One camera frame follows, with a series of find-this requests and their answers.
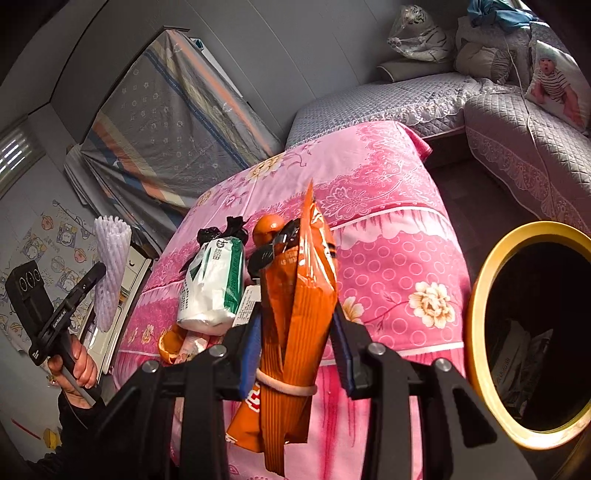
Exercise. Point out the white crumpled packaging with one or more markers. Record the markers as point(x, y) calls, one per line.
point(510, 360)

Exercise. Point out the white green tissue packet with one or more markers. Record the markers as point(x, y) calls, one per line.
point(207, 295)

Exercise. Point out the patterned folded mattress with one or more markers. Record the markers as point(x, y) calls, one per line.
point(161, 129)

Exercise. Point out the grey cushion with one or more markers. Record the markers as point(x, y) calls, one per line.
point(482, 62)

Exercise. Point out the pink rubber band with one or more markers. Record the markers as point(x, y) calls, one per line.
point(286, 388)

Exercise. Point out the grey bolster pillow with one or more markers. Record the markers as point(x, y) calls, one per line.
point(411, 70)

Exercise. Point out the pink floral blanket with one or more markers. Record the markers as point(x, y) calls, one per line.
point(392, 258)

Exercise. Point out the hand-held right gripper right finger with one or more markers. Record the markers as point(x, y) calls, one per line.
point(345, 364)

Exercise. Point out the person's left forearm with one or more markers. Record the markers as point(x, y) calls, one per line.
point(78, 438)

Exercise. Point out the white flat furniture panel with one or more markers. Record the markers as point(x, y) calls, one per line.
point(131, 277)

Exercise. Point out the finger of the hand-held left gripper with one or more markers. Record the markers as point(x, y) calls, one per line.
point(90, 284)

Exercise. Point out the white printed packet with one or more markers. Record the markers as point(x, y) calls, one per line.
point(247, 304)

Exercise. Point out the orange snack bag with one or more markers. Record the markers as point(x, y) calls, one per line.
point(295, 323)

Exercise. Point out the black plastic bag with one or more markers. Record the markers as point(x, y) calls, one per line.
point(231, 228)
point(268, 261)

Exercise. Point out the orange peeled fruit packet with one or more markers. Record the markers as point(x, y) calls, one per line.
point(170, 346)

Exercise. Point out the person's left hand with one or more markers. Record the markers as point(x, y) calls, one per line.
point(81, 369)

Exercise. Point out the mandarin orange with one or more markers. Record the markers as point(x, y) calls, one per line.
point(268, 230)

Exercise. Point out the grey quilted sofa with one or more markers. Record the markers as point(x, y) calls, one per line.
point(369, 101)

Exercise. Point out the white foam fruit net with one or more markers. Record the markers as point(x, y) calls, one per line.
point(111, 267)

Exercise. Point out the cartoon wall poster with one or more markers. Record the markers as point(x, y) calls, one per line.
point(60, 240)

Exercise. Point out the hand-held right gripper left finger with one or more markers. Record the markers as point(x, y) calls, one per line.
point(249, 364)

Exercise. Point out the yellow rimmed trash bin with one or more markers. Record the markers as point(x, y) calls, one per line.
point(480, 295)

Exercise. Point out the baby print pillow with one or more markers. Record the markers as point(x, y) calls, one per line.
point(556, 78)

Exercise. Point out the bagged tiger plush toy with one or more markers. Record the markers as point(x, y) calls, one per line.
point(420, 34)

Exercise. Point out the pink white packet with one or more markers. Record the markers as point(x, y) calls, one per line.
point(194, 348)

